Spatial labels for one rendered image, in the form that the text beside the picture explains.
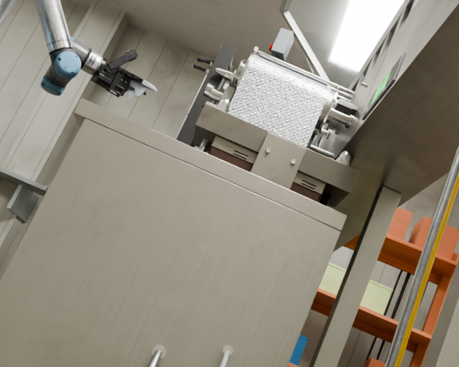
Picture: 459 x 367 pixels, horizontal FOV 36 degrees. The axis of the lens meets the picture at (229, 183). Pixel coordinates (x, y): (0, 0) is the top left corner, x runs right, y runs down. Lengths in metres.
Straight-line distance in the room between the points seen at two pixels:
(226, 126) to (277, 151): 0.14
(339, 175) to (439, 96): 0.33
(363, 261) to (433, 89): 0.68
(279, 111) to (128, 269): 0.65
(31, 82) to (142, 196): 4.77
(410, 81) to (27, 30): 5.29
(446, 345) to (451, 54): 0.54
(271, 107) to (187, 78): 4.22
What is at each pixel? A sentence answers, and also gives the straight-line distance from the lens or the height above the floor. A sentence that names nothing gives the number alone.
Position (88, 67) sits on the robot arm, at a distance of 2.36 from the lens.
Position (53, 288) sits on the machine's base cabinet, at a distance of 1.55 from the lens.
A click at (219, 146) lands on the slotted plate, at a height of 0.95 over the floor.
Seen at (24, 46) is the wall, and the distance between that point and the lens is 6.45.
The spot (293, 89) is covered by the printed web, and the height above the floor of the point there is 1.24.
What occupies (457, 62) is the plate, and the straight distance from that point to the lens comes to 1.37.
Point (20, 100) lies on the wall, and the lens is 6.25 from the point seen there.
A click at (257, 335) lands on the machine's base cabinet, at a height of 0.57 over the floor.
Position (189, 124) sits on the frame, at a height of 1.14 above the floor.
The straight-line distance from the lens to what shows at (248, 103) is 1.92.
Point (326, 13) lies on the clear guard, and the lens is 2.76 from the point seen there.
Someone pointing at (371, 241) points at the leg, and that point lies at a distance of 2.02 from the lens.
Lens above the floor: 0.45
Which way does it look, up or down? 15 degrees up
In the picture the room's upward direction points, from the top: 24 degrees clockwise
